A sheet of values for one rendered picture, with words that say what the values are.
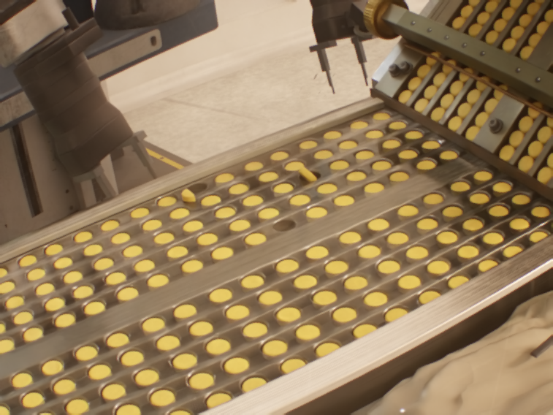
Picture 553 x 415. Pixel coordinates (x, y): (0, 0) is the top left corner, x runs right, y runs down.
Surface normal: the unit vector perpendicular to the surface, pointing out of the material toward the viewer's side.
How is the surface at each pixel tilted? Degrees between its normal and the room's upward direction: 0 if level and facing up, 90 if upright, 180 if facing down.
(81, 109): 75
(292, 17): 90
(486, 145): 38
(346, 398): 90
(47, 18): 66
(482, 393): 29
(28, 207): 90
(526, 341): 14
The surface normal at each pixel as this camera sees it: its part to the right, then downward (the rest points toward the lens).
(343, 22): 0.48, 0.00
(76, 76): 0.67, -0.12
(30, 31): 0.29, 0.21
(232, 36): 0.51, 0.40
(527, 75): -0.62, -0.44
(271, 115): -0.12, -0.84
